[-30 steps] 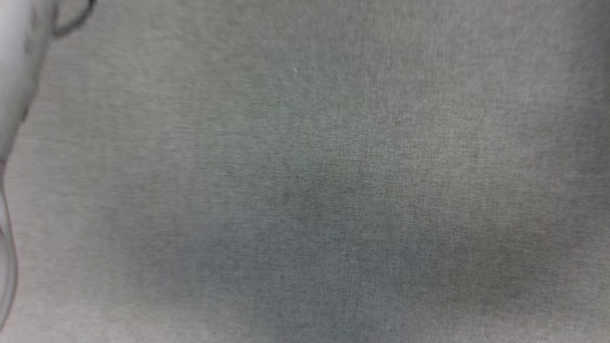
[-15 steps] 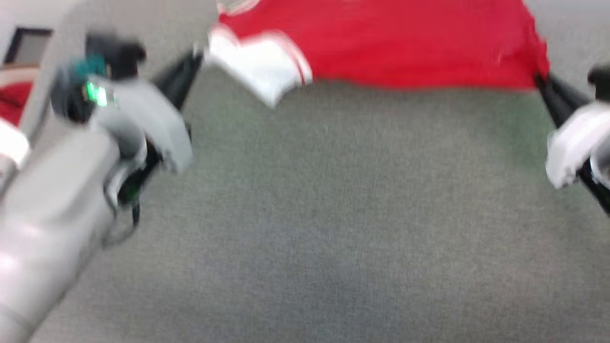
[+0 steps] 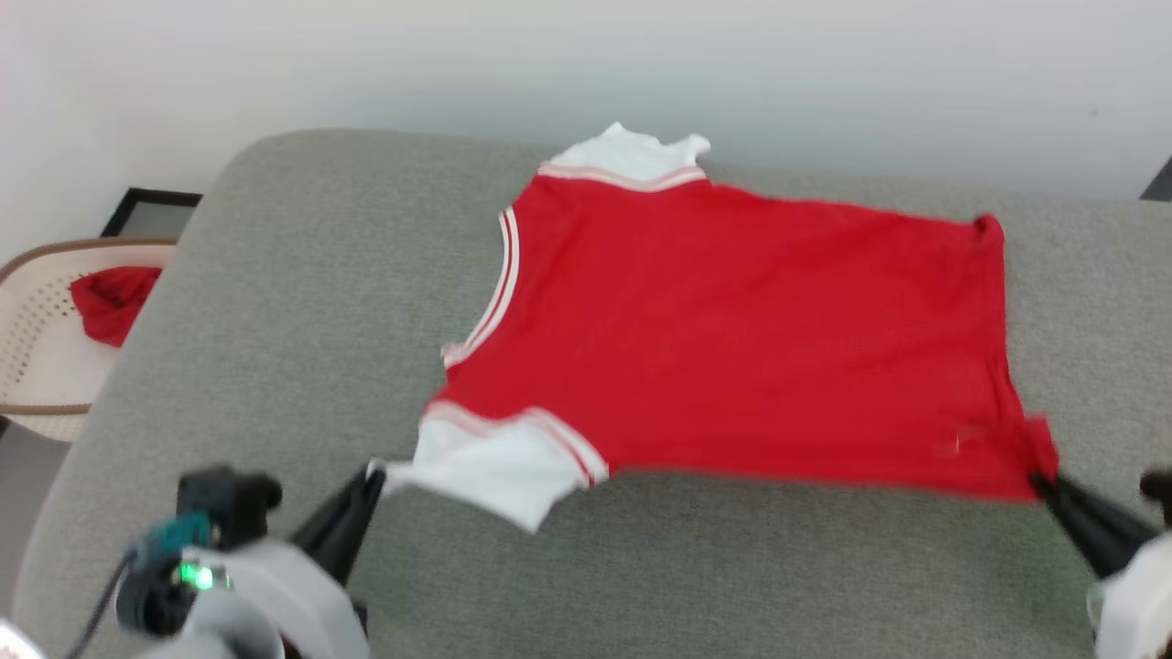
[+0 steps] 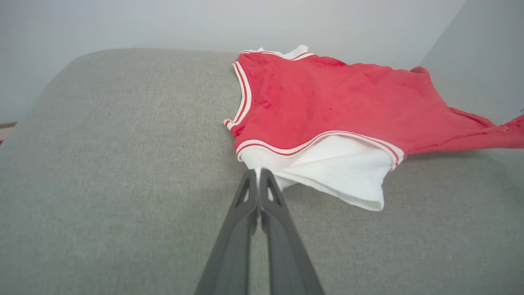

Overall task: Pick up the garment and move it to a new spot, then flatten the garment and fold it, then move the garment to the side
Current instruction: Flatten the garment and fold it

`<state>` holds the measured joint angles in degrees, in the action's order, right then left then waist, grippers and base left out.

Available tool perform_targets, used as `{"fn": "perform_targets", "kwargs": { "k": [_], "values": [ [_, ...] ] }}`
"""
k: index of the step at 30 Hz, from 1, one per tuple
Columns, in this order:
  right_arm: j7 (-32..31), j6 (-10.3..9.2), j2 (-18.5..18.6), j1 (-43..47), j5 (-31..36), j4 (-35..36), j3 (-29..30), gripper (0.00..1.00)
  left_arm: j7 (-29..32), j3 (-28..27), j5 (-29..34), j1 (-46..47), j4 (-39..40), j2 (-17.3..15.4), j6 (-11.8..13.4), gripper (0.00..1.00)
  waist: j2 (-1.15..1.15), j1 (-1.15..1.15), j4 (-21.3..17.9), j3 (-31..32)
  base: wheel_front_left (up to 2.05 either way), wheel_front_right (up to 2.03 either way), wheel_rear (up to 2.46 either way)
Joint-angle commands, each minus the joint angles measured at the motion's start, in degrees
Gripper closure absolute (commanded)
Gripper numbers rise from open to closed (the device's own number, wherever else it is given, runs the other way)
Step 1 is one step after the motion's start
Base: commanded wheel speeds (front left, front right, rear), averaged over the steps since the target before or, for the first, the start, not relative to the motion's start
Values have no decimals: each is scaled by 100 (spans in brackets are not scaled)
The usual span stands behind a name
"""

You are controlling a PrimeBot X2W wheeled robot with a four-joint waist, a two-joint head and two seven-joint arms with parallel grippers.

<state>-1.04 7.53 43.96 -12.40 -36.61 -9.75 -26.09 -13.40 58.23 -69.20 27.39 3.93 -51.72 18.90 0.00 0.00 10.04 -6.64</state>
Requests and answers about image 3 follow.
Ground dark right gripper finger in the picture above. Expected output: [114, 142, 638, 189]
[1029, 471, 1160, 578]

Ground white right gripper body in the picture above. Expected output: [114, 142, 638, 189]
[1088, 535, 1172, 659]

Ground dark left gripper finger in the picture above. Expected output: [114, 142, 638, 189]
[290, 465, 386, 587]

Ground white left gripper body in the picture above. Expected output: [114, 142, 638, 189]
[137, 536, 372, 659]

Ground red jersey white sleeves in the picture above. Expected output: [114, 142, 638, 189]
[380, 121, 1062, 535]

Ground red garment in basket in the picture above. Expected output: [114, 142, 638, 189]
[69, 265, 165, 350]

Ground cream laundry basket brown rim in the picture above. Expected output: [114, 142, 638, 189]
[0, 237, 180, 444]

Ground black floor border strip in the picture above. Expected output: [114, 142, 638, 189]
[100, 187, 203, 240]

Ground left cable with teal plug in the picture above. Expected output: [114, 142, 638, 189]
[62, 512, 217, 659]

